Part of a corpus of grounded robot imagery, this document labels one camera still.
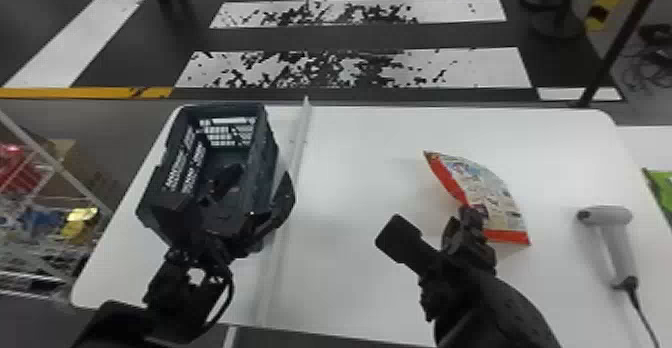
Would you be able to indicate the black basket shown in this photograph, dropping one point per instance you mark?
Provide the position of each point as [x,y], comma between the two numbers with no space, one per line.
[210,129]

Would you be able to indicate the green snack packet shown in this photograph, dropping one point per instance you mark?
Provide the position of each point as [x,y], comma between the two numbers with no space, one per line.
[661,190]

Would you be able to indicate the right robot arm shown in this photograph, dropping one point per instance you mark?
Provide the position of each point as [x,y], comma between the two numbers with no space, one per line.
[498,313]

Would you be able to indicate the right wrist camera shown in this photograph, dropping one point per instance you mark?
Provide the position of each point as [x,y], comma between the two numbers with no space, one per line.
[407,244]

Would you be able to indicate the orange snack packet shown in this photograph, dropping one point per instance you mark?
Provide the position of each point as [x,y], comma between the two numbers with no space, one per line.
[480,187]

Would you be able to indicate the black post on round foot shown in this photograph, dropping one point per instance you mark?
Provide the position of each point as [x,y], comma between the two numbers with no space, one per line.
[554,14]

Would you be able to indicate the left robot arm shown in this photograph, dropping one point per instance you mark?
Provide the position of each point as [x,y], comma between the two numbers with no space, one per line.
[173,297]

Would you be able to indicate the yellow black striped post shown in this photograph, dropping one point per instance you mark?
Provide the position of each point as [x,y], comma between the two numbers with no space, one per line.
[604,1]

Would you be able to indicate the red snack packet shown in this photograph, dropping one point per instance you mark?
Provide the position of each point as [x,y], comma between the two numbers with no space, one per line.
[16,169]

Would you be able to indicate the hand scanner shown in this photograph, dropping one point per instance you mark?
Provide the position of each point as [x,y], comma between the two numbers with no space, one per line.
[611,234]

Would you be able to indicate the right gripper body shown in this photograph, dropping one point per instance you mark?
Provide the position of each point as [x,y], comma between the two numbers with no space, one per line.
[469,247]

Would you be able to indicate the yellow snack packet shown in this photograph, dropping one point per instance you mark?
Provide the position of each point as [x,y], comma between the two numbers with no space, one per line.
[78,221]

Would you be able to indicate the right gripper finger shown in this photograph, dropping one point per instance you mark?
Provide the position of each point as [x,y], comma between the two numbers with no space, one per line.
[466,216]
[482,218]

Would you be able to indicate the black slanted pole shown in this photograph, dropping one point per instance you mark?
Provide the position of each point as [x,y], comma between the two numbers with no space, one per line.
[619,40]

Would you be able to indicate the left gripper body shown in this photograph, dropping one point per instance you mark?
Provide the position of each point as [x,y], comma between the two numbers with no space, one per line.
[252,218]

